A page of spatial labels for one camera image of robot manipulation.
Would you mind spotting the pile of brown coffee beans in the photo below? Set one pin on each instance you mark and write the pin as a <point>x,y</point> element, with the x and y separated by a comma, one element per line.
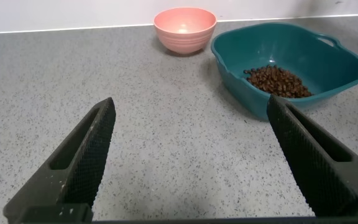
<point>278,82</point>

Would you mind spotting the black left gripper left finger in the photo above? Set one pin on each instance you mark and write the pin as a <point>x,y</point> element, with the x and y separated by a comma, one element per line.
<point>79,168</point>

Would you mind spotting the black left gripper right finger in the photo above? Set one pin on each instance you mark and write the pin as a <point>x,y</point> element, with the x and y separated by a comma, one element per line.
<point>315,168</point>

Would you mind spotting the pink plastic bowl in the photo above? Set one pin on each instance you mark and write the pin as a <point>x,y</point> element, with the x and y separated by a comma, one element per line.
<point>185,34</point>

